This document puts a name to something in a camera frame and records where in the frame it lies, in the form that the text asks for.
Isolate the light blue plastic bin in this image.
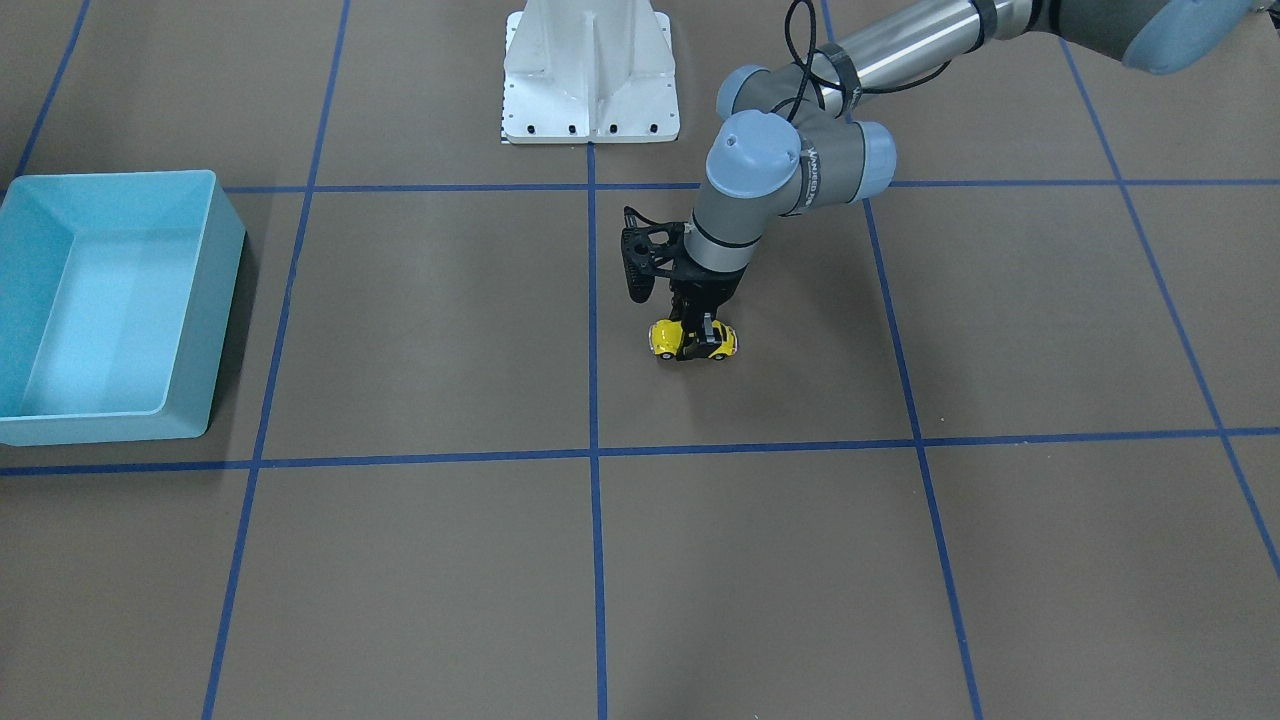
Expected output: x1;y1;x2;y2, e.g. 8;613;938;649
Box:
1;169;246;447

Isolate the white pedestal column base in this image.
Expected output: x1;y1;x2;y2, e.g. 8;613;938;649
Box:
500;1;681;145

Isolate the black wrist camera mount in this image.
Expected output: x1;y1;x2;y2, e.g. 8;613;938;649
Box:
620;206;689;304

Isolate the black camera cable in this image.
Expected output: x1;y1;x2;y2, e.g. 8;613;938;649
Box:
785;0;951;123

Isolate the yellow beetle toy car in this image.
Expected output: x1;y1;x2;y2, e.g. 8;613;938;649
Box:
649;319;739;361

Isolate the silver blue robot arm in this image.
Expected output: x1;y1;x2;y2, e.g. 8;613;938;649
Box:
622;1;1251;361

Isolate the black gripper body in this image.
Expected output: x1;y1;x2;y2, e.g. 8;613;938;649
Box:
669;263;742;319

